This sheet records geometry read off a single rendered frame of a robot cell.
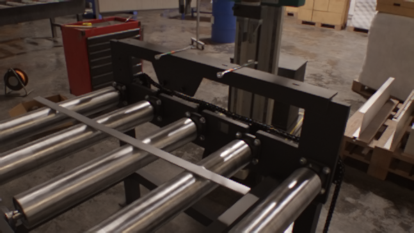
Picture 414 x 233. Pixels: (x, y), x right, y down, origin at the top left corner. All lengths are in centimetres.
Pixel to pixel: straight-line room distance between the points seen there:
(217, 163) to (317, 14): 860
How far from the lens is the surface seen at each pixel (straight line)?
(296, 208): 109
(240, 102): 266
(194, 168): 114
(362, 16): 945
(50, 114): 172
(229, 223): 115
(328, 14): 953
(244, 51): 253
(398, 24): 450
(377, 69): 471
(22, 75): 464
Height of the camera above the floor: 158
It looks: 27 degrees down
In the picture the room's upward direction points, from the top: 1 degrees clockwise
